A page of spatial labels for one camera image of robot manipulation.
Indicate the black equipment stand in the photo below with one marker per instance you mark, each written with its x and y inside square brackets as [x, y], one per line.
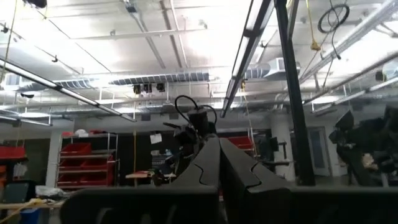
[351, 146]

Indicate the overhead light bar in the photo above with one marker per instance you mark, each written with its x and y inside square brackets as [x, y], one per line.
[245, 46]

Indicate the black frame post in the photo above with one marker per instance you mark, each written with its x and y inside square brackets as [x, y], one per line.
[295, 109]

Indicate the white paper sign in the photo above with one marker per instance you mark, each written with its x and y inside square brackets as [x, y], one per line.
[156, 138]

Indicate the long ceiling light strip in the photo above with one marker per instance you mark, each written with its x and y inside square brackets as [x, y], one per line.
[77, 96]

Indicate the wooden workbench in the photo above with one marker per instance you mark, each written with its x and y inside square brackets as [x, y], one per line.
[53, 204]

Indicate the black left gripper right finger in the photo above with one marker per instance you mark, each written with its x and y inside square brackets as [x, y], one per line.
[239, 174]

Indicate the shelf with red bins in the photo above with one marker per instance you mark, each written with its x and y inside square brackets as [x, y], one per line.
[76, 149]

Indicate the black ceiling device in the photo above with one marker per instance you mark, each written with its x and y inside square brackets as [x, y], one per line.
[35, 3]

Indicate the small blue container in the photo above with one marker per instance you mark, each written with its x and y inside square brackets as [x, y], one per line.
[29, 216]

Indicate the white door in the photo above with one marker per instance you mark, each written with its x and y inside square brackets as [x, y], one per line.
[320, 152]

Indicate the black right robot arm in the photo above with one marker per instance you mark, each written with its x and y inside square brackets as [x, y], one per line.
[199, 119]

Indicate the ribbed ceiling air duct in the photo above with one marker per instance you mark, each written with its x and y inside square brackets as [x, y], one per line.
[161, 78]

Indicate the red storage bin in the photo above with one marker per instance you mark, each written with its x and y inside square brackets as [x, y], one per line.
[241, 143]
[12, 152]

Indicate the white column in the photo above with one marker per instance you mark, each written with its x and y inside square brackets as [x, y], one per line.
[54, 161]

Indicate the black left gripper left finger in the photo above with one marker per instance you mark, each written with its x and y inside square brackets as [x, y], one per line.
[205, 168]

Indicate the grey ventilation box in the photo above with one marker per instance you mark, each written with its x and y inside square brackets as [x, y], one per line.
[270, 70]

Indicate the small wooden table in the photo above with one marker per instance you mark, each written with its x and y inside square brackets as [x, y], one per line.
[140, 175]

